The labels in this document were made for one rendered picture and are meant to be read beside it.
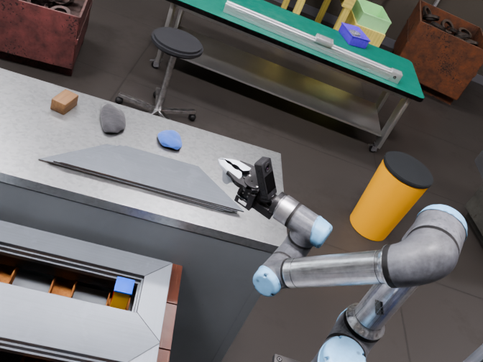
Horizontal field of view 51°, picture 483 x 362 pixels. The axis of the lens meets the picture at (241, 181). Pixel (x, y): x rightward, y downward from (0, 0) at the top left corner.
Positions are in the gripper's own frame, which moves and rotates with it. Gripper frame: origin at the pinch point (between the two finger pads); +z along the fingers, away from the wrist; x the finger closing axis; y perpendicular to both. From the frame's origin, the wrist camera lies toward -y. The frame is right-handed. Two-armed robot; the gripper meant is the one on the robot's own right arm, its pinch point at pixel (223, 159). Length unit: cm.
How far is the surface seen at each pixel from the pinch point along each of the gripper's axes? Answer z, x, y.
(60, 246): 38, -22, 57
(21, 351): 17, -54, 56
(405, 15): 82, 653, 176
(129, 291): 8, -20, 55
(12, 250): 47, -33, 57
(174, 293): -1, -5, 63
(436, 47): 10, 539, 152
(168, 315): -5, -14, 62
